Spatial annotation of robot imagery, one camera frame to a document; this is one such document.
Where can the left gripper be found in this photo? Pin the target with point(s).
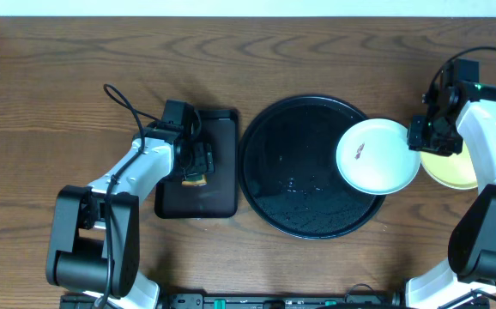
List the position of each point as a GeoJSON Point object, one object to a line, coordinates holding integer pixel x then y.
{"type": "Point", "coordinates": [205, 159]}

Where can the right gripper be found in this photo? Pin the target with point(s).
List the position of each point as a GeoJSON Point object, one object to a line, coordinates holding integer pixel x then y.
{"type": "Point", "coordinates": [415, 141]}

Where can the green and orange sponge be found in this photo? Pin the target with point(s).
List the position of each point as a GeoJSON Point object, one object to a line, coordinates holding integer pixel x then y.
{"type": "Point", "coordinates": [194, 180]}

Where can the yellow plate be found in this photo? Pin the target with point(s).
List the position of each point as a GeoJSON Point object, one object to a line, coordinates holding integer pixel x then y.
{"type": "Point", "coordinates": [455, 171]}

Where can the light green plate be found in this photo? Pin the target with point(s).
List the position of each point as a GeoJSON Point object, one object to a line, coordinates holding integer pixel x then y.
{"type": "Point", "coordinates": [373, 157]}

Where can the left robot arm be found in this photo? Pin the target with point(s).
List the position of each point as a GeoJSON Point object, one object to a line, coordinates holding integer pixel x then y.
{"type": "Point", "coordinates": [95, 239]}

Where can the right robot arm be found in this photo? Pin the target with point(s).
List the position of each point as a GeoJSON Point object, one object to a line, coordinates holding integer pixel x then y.
{"type": "Point", "coordinates": [461, 115]}

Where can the black rectangular tray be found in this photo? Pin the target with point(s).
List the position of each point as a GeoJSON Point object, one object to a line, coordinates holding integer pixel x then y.
{"type": "Point", "coordinates": [219, 197]}

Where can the round black tray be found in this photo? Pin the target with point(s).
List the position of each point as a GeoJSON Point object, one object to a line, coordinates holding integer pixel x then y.
{"type": "Point", "coordinates": [288, 173]}

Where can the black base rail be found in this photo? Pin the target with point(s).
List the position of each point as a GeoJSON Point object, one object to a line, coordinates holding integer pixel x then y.
{"type": "Point", "coordinates": [199, 301]}

